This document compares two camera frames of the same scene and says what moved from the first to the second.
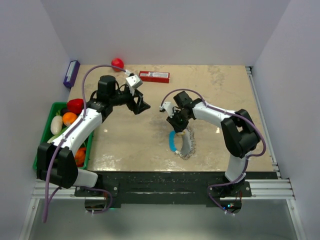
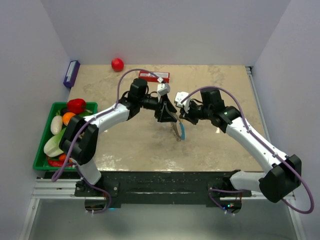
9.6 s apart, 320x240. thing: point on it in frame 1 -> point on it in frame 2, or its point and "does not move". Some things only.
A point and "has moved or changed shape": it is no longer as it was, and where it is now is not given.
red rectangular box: x=155 y=76 does not move
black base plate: x=158 y=189 does not move
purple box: x=71 y=73 does not move
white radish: x=56 y=124 does not move
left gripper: x=140 y=106 -> x=162 y=113
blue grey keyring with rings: x=188 y=144 has moved or changed shape
